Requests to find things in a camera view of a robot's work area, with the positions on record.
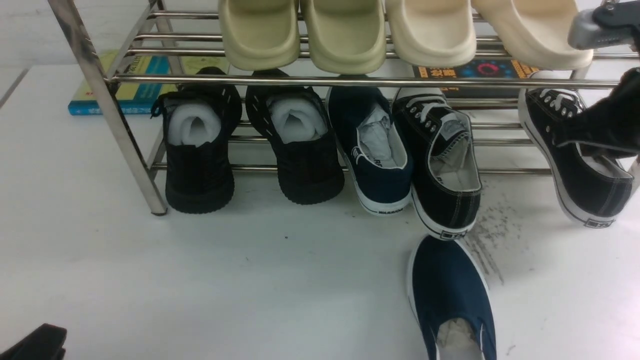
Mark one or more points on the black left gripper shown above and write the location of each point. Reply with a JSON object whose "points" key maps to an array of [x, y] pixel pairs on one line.
{"points": [[44, 343]]}

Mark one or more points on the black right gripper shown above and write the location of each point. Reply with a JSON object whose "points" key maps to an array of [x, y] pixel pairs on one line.
{"points": [[610, 127]]}

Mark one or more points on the black canvas lace-up shoe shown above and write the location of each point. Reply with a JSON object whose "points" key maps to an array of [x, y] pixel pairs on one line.
{"points": [[591, 189], [446, 188]]}

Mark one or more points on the navy slip-on shoe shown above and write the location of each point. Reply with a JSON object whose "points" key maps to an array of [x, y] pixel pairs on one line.
{"points": [[450, 301], [371, 147]]}

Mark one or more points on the stainless steel shoe rack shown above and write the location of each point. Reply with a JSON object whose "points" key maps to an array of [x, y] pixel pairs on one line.
{"points": [[153, 34]]}

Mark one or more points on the cream slipper far right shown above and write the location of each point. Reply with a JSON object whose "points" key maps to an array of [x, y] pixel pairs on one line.
{"points": [[536, 32]]}

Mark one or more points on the cream slipper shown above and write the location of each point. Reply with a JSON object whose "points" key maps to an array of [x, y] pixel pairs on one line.
{"points": [[536, 32], [432, 33]]}

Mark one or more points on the black book with orange text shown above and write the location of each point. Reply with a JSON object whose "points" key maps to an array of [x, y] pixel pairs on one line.
{"points": [[482, 68]]}

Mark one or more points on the yellow and blue book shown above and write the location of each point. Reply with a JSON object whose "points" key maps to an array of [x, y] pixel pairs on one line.
{"points": [[138, 98]]}

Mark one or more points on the black knit sneaker far left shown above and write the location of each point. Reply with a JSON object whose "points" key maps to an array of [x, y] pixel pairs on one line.
{"points": [[198, 120]]}

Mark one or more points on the black knit sneaker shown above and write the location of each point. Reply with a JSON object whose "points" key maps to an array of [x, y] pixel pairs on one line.
{"points": [[198, 120], [295, 122]]}

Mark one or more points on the green slipper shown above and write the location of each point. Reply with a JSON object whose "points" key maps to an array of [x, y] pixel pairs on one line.
{"points": [[259, 34], [346, 37]]}

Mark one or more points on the green slipper far left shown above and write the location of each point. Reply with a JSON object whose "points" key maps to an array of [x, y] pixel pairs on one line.
{"points": [[259, 34]]}

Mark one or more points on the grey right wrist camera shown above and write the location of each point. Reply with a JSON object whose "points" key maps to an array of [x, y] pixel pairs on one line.
{"points": [[608, 25]]}

